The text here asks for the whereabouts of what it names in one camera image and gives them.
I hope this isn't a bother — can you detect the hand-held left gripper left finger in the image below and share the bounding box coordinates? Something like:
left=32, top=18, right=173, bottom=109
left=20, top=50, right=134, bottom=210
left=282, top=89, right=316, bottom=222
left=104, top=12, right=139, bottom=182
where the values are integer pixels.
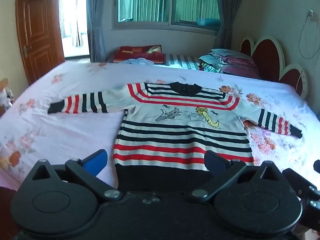
left=27, top=149, right=123, bottom=202

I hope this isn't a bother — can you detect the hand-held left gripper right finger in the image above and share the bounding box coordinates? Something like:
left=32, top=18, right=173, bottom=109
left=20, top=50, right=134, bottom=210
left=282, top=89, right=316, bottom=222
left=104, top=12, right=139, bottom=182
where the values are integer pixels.
left=189, top=150, right=284, bottom=202

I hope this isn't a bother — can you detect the striped cartoon print sweater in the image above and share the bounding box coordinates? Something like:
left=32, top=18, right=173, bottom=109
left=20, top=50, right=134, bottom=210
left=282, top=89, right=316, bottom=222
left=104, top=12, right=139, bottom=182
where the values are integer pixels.
left=47, top=81, right=303, bottom=193

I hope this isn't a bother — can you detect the floral white bedsheet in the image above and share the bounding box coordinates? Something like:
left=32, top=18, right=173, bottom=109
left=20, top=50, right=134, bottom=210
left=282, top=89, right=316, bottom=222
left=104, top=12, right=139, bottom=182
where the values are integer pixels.
left=0, top=61, right=320, bottom=196

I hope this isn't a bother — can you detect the colourful printed cloth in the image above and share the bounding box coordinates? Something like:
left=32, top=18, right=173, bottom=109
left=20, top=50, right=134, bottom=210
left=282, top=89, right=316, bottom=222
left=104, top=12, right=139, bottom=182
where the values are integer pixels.
left=198, top=54, right=225, bottom=73

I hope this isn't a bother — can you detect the grey white striped blanket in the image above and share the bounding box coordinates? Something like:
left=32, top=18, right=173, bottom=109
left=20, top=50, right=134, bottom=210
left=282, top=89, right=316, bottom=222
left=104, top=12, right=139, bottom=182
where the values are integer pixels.
left=162, top=53, right=203, bottom=70

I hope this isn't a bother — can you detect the light blue crumpled garment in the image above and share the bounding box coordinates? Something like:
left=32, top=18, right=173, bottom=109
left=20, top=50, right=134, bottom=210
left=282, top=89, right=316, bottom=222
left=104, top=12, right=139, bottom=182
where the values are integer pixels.
left=122, top=58, right=155, bottom=66

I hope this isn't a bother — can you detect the light blue folded cloth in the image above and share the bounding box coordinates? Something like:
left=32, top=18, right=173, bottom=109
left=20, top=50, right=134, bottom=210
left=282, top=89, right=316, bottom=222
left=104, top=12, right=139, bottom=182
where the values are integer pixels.
left=211, top=48, right=252, bottom=62

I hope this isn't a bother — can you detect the red white scalloped headboard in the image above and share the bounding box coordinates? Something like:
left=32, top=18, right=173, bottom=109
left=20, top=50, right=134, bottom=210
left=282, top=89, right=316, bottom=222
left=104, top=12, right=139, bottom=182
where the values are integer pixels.
left=239, top=36, right=309, bottom=98

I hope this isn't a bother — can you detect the red patterned pillow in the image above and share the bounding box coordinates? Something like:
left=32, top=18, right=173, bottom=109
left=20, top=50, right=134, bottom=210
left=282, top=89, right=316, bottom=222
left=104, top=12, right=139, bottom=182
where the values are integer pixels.
left=113, top=45, right=165, bottom=64

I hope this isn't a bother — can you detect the brown wooden door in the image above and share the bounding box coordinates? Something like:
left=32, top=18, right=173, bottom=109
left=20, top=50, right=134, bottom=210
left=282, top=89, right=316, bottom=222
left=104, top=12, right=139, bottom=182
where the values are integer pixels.
left=16, top=0, right=66, bottom=85

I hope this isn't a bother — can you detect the grey curtain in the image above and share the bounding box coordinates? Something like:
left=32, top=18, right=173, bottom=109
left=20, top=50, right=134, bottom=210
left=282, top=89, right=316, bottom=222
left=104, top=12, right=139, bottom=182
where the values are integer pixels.
left=214, top=0, right=242, bottom=50
left=86, top=0, right=107, bottom=63

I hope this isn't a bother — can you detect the grey framed window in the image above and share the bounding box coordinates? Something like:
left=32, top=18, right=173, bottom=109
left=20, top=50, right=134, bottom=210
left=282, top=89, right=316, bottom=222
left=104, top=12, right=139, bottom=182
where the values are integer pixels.
left=114, top=0, right=222, bottom=32

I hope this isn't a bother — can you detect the green window curtain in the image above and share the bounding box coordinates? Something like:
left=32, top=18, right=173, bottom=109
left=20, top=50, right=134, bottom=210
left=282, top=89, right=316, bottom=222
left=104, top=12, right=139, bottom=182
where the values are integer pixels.
left=118, top=0, right=220, bottom=22

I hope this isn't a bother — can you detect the thin wall cable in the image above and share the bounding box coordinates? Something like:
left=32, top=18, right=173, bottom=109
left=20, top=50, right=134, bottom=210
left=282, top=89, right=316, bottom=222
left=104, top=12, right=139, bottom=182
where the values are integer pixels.
left=298, top=15, right=320, bottom=60

